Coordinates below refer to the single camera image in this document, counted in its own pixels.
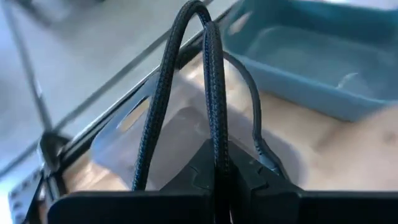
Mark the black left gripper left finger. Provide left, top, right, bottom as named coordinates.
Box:
left=160, top=138, right=216, bottom=194

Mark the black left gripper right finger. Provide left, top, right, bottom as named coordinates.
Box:
left=229, top=140, right=304, bottom=194

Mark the black braided HDMI cable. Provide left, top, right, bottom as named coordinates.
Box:
left=131, top=0, right=292, bottom=224

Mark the clear plastic bin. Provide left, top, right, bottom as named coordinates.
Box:
left=90, top=52, right=307, bottom=191

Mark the teal plastic bin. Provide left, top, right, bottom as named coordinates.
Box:
left=220, top=0, right=398, bottom=123

